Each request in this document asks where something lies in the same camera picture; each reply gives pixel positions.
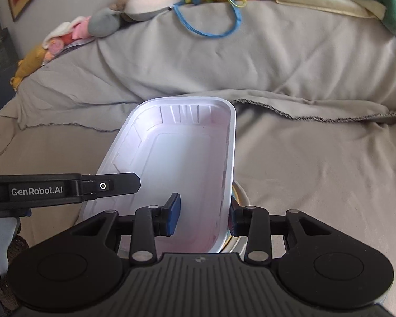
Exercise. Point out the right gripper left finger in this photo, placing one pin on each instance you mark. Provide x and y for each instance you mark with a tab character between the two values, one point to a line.
150	222

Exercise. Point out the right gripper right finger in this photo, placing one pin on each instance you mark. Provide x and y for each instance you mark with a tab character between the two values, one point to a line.
253	223

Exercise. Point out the white plastic tray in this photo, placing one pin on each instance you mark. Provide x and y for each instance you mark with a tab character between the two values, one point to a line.
181	145

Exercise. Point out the stainless steel bowl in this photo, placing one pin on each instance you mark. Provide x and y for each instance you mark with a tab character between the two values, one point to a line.
235	245

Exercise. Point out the yellow rimmed white plate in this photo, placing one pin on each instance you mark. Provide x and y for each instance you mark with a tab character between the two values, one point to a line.
239	196

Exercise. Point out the grey sofa cover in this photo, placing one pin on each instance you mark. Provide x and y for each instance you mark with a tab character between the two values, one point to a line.
315	95

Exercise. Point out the pink white plush toy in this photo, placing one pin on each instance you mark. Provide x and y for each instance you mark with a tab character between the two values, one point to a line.
66	35

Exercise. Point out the blue elastic loop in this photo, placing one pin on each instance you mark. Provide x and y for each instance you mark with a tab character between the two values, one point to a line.
209	20

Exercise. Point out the white grey plush toy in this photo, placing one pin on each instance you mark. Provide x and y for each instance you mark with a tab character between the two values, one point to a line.
142	10

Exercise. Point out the cream cloth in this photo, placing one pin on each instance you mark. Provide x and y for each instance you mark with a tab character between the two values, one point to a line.
364	9

